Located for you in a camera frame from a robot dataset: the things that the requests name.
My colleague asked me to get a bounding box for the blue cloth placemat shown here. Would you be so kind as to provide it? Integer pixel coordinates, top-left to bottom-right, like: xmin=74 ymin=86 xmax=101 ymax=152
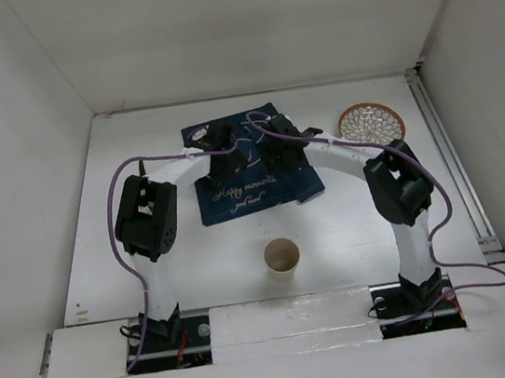
xmin=182 ymin=113 xmax=325 ymax=226

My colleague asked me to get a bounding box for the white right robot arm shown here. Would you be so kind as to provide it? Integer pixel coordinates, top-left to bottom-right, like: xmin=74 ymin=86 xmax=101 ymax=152
xmin=257 ymin=115 xmax=441 ymax=311

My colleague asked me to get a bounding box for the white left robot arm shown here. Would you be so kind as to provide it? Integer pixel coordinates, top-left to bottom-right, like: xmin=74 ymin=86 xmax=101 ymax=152
xmin=107 ymin=121 xmax=248 ymax=348

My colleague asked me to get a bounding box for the black table knife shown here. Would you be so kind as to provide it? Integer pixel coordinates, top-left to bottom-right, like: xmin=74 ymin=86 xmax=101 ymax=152
xmin=138 ymin=159 xmax=146 ymax=177

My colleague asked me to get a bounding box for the floral ceramic plate orange rim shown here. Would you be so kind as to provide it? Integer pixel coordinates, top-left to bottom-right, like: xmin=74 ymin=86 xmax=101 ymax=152
xmin=337 ymin=102 xmax=406 ymax=145

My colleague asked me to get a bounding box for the beige paper cup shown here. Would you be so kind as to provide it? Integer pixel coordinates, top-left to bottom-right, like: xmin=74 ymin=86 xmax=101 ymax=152
xmin=263 ymin=237 xmax=301 ymax=282

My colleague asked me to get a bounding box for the white foam front board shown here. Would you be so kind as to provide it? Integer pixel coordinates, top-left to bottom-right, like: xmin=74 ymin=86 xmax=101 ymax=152
xmin=48 ymin=287 xmax=505 ymax=378

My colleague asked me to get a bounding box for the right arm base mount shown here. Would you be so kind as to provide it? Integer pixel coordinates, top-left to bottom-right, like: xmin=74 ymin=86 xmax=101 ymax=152
xmin=367 ymin=275 xmax=468 ymax=340

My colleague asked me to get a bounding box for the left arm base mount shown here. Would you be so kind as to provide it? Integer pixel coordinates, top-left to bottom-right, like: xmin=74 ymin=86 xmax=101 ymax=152
xmin=119 ymin=311 xmax=212 ymax=375

